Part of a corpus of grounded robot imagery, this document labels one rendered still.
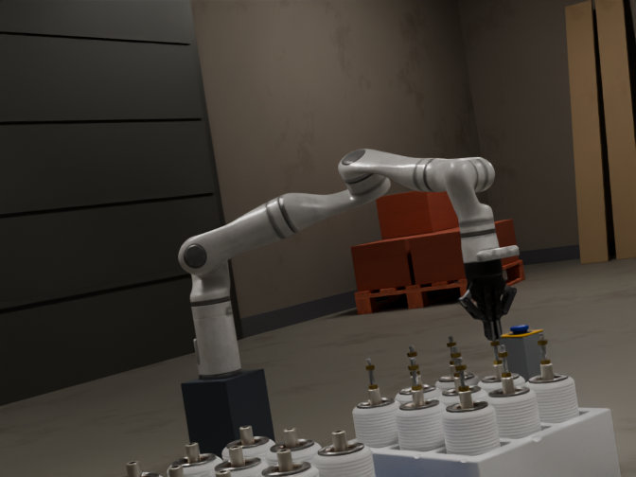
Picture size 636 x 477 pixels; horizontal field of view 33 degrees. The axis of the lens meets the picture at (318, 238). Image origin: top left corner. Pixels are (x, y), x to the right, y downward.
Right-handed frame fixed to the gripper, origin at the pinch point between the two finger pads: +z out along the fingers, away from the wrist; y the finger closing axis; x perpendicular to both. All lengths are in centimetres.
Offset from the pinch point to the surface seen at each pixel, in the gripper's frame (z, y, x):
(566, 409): 15.2, -3.4, 16.0
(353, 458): 11, 48, 32
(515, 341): 4.8, -11.2, -10.0
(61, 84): -118, 3, -378
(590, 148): -51, -416, -496
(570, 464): 23.9, 1.0, 20.8
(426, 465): 18.5, 27.7, 16.4
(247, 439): 9, 56, 6
